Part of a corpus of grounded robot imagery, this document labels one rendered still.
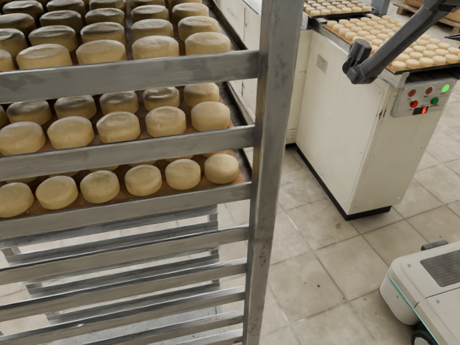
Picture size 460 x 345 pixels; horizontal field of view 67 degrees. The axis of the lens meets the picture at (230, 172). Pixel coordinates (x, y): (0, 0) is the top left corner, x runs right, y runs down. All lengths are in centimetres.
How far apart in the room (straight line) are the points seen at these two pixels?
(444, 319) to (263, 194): 120
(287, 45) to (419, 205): 204
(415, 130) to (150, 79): 155
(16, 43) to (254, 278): 46
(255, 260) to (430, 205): 189
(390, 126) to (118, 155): 141
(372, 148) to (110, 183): 138
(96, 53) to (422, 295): 143
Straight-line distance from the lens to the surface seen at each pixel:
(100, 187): 50
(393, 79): 154
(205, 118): 43
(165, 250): 54
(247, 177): 51
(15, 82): 38
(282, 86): 36
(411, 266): 165
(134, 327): 151
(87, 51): 40
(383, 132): 168
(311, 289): 175
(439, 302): 159
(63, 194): 51
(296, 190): 217
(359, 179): 181
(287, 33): 34
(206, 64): 36
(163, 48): 39
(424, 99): 167
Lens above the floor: 147
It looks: 41 degrees down
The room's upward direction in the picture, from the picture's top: straight up
